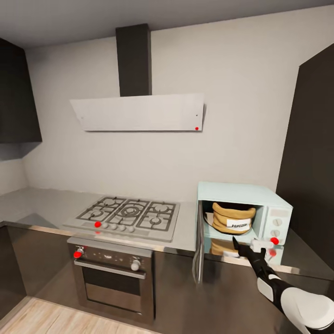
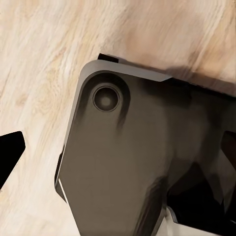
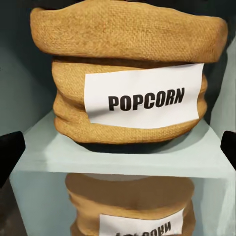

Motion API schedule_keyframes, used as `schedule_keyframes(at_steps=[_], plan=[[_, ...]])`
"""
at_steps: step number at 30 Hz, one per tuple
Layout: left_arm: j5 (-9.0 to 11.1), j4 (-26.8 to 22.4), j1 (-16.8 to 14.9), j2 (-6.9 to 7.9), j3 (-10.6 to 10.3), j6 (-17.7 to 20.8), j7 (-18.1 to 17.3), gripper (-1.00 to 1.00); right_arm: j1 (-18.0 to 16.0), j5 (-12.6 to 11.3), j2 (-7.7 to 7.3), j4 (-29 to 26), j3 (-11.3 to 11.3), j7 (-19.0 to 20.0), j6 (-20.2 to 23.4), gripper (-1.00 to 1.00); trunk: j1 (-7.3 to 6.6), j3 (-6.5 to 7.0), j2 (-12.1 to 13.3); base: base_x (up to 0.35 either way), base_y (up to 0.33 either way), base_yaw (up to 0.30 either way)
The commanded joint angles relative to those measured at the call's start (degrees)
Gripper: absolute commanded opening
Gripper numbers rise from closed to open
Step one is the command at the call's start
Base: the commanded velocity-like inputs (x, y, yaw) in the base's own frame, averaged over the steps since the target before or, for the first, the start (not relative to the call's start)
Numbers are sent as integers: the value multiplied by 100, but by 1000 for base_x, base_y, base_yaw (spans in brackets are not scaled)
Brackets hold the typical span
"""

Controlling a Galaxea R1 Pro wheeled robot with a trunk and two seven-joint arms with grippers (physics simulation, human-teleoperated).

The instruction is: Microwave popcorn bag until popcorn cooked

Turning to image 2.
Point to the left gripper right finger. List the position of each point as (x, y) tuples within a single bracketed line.
[(228, 146)]

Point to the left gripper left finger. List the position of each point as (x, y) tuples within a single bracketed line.
[(12, 147)]

